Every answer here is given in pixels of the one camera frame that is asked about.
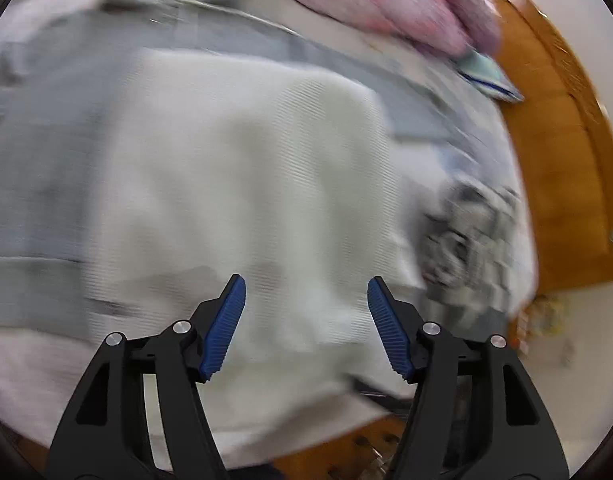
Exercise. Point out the grey garment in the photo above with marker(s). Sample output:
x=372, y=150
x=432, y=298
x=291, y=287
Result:
x=46, y=160

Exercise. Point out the wooden bed headboard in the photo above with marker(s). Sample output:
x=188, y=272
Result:
x=561, y=160

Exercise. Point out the teal striped pillow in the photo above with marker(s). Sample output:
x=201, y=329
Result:
x=486, y=75

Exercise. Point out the white jacket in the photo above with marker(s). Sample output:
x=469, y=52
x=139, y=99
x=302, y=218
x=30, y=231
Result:
x=236, y=185

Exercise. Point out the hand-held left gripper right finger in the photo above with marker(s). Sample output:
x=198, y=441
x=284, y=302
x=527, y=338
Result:
x=389, y=330

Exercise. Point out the yellow packet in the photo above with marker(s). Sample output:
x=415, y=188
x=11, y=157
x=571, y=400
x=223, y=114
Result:
x=543, y=315

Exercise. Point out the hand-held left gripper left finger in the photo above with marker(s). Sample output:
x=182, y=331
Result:
x=226, y=330

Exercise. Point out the purple floral quilt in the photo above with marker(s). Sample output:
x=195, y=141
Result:
x=396, y=5

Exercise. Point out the grey checkered sweater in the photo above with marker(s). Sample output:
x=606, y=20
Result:
x=471, y=245

